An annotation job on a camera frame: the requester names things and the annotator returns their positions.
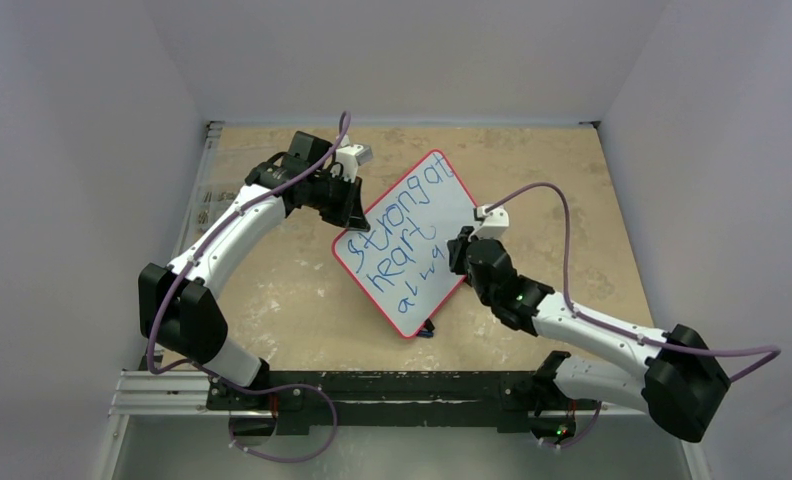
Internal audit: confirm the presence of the pink framed whiteboard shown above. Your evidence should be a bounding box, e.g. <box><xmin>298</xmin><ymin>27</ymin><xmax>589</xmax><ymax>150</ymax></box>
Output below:
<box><xmin>332</xmin><ymin>149</ymin><xmax>476</xmax><ymax>338</ymax></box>

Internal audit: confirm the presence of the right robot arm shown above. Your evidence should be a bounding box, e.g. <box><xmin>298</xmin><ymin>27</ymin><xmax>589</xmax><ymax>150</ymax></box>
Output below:
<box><xmin>447</xmin><ymin>227</ymin><xmax>732</xmax><ymax>443</ymax></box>

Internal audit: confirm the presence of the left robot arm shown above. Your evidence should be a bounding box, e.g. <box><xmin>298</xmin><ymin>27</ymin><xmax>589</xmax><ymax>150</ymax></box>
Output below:
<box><xmin>138</xmin><ymin>131</ymin><xmax>373</xmax><ymax>391</ymax></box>

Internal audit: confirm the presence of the clear plastic screw box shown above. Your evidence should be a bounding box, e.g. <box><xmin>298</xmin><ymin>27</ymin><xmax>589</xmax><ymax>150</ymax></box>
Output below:
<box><xmin>193</xmin><ymin>148</ymin><xmax>253</xmax><ymax>237</ymax></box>

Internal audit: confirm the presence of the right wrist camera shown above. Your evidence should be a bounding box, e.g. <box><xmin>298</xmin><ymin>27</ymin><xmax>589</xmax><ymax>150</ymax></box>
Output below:
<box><xmin>469</xmin><ymin>204</ymin><xmax>510</xmax><ymax>240</ymax></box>

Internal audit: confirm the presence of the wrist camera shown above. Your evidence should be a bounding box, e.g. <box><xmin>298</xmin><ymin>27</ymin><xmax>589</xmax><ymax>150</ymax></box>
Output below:
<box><xmin>469</xmin><ymin>204</ymin><xmax>510</xmax><ymax>240</ymax></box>
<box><xmin>329</xmin><ymin>137</ymin><xmax>373</xmax><ymax>183</ymax></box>

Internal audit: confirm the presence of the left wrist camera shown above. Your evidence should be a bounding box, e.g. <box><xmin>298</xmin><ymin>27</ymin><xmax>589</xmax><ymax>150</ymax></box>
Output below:
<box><xmin>329</xmin><ymin>137</ymin><xmax>373</xmax><ymax>183</ymax></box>

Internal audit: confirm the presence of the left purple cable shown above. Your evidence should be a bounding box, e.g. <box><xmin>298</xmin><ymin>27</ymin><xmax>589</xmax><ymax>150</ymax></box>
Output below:
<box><xmin>145</xmin><ymin>111</ymin><xmax>353</xmax><ymax>464</ymax></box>

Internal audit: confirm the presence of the purple cable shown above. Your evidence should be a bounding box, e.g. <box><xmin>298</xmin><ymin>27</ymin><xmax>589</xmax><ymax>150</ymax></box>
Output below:
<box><xmin>482</xmin><ymin>182</ymin><xmax>782</xmax><ymax>452</ymax></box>
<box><xmin>145</xmin><ymin>111</ymin><xmax>353</xmax><ymax>464</ymax></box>

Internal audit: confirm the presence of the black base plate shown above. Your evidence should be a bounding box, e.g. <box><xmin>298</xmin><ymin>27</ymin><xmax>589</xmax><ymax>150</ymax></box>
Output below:
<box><xmin>207</xmin><ymin>371</ymin><xmax>577</xmax><ymax>440</ymax></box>

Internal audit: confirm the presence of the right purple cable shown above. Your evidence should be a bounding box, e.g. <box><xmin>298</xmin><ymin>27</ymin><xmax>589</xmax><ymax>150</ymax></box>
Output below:
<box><xmin>482</xmin><ymin>182</ymin><xmax>782</xmax><ymax>452</ymax></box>

